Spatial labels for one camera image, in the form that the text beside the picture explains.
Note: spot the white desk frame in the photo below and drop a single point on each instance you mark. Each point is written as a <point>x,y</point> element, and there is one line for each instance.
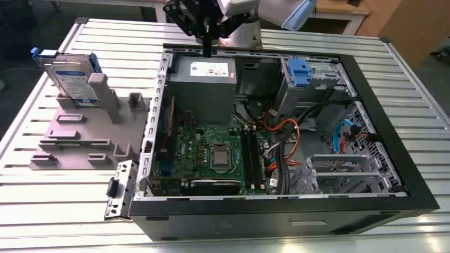
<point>160,14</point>

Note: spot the blue drive latch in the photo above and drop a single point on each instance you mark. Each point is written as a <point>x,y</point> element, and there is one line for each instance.
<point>298,71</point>

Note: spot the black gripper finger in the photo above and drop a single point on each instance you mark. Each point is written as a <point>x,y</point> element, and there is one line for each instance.
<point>178,18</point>
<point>235,25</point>

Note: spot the grey parts rack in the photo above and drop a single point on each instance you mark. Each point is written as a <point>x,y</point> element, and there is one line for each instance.
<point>95,126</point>

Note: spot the grey power supply unit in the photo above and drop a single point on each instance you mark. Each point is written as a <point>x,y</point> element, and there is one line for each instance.
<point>201,100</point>

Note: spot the brown cabinet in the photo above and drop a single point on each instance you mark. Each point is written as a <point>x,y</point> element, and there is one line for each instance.
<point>414,26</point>

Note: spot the black open PC case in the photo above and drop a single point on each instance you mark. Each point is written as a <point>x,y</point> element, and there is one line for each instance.
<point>246,218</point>

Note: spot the black bracket latch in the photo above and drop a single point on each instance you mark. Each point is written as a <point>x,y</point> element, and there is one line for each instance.
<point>112,187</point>

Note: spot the hard disk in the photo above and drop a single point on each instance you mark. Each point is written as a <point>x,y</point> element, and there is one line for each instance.
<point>72,79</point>

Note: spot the green motherboard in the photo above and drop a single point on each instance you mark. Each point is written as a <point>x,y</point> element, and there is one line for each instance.
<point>197,137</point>

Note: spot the wooden desk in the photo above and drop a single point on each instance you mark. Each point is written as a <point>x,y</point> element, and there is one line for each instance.
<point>347,9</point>

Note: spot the CPU socket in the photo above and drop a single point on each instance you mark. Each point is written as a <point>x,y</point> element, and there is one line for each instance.
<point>222,168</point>

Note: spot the black graphics card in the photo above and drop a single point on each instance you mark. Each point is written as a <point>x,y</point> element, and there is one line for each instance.
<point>211,185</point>

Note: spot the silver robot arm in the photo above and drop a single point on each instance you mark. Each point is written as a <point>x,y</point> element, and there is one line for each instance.
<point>246,34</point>

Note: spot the silver CPU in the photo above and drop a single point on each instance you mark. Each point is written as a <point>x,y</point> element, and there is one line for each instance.
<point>222,157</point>

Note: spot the grey metal drive cage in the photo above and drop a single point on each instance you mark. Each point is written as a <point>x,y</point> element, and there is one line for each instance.
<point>291,97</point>

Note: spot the metal case bracket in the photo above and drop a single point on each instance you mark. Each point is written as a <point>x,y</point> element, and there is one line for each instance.
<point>124,184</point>

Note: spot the metal disk bay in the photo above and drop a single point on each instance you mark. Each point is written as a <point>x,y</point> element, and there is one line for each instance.
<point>347,174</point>

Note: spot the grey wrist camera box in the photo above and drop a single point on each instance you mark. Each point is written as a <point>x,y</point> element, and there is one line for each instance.
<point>237,8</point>

